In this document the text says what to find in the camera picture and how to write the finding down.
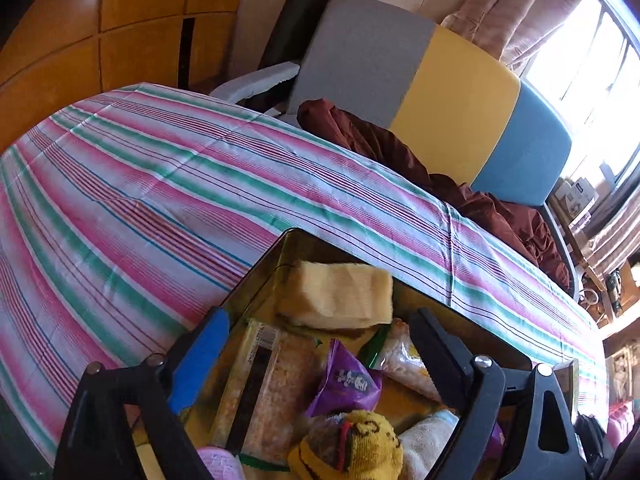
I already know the yellow knit sock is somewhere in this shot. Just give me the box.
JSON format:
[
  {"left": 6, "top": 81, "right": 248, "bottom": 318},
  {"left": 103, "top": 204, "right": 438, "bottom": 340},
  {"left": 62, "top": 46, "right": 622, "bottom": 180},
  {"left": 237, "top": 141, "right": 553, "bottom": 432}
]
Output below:
[{"left": 287, "top": 409, "right": 404, "bottom": 480}]

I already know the black rolled mat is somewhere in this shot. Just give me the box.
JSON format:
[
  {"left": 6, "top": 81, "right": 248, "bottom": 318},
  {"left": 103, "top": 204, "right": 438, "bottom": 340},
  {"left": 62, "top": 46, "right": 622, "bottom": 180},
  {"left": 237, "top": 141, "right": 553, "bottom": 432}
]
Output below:
[{"left": 257, "top": 0, "right": 344, "bottom": 72}]

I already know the beige sock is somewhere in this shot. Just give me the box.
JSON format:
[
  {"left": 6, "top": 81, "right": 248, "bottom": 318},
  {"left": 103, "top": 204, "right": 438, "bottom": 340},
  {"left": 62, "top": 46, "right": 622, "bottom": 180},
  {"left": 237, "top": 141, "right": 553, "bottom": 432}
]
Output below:
[{"left": 400, "top": 409, "right": 462, "bottom": 480}]

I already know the beige patterned curtain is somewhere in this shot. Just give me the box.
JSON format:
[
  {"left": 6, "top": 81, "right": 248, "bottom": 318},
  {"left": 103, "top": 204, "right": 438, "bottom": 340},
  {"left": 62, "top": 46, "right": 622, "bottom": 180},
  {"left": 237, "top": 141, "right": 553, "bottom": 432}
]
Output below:
[{"left": 439, "top": 0, "right": 597, "bottom": 70}]

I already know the maroon blanket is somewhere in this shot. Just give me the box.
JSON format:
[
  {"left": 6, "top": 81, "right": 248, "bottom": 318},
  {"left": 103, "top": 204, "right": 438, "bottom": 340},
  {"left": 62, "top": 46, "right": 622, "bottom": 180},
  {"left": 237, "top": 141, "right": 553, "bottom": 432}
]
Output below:
[{"left": 297, "top": 98, "right": 572, "bottom": 292}]

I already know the rice cracker packet dark label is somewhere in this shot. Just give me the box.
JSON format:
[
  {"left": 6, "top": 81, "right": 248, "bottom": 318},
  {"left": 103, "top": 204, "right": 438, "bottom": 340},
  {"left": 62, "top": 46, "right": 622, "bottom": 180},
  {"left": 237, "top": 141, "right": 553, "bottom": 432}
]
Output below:
[{"left": 209, "top": 317, "right": 332, "bottom": 462}]

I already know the wooden side table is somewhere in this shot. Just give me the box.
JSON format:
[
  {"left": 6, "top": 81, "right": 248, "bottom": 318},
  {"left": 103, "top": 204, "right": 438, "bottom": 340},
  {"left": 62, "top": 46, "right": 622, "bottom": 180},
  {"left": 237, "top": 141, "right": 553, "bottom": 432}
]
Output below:
[{"left": 546, "top": 195, "right": 607, "bottom": 283}]

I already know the pink plastic case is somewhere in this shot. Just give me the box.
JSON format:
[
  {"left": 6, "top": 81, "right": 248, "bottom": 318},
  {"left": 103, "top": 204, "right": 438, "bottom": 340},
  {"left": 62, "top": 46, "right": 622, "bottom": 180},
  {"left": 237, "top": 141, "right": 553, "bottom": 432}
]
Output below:
[{"left": 196, "top": 446, "right": 247, "bottom": 480}]

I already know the wooden wardrobe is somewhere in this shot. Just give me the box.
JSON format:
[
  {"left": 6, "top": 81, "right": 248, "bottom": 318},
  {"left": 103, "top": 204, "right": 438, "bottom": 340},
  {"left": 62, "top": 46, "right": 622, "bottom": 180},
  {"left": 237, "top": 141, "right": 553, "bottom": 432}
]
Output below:
[{"left": 0, "top": 0, "right": 252, "bottom": 148}]

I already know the gold tin box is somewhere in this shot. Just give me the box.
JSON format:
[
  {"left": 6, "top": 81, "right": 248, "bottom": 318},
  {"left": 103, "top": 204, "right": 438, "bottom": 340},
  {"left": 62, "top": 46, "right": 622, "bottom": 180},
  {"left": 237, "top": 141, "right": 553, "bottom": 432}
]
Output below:
[{"left": 131, "top": 228, "right": 582, "bottom": 480}]

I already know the long yellow sponge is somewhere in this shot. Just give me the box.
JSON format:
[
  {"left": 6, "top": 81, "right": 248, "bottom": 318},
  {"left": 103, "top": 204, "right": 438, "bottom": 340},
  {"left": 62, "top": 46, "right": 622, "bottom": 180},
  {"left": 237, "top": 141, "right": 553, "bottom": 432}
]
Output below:
[{"left": 276, "top": 260, "right": 394, "bottom": 331}]

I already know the purple snack packet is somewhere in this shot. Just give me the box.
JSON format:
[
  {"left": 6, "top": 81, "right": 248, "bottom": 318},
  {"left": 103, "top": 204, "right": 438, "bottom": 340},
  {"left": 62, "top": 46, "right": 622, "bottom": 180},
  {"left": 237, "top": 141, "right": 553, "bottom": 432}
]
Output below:
[{"left": 305, "top": 339, "right": 384, "bottom": 419}]

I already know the window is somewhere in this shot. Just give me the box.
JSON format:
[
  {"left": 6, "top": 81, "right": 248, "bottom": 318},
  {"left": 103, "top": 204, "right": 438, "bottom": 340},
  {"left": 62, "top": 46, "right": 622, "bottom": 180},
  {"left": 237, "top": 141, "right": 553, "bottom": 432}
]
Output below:
[{"left": 520, "top": 0, "right": 640, "bottom": 183}]

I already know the white appliance box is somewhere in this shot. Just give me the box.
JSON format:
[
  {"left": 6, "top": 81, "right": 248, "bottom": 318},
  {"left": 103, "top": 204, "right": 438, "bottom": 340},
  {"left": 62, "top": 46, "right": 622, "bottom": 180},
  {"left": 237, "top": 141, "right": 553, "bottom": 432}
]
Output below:
[{"left": 554, "top": 176, "right": 599, "bottom": 222}]

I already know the grey yellow blue chair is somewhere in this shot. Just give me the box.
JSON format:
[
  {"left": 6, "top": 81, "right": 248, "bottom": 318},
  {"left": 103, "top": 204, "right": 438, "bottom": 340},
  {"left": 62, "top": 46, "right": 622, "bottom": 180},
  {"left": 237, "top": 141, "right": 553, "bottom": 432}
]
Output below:
[{"left": 209, "top": 0, "right": 582, "bottom": 303}]

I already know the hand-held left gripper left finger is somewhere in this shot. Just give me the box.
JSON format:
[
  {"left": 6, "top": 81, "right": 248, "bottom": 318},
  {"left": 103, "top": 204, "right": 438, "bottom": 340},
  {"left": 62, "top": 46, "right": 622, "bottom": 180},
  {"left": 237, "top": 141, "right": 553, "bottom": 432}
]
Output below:
[{"left": 52, "top": 306, "right": 232, "bottom": 480}]

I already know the white snack packet green edge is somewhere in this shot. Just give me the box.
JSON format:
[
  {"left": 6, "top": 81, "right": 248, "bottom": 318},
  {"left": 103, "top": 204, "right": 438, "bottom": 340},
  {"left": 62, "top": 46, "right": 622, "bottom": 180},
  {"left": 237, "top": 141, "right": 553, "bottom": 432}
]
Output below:
[{"left": 369, "top": 317, "right": 442, "bottom": 404}]

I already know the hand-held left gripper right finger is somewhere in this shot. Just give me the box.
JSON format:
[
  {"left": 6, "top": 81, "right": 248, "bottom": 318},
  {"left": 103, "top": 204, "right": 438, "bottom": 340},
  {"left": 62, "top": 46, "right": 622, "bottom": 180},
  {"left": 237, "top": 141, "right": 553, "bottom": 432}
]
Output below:
[{"left": 409, "top": 307, "right": 586, "bottom": 480}]

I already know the striped tablecloth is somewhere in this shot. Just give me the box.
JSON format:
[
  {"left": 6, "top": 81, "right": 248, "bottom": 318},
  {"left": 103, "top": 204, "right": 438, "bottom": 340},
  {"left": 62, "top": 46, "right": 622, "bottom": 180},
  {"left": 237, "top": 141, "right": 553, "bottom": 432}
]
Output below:
[{"left": 0, "top": 82, "right": 609, "bottom": 470}]

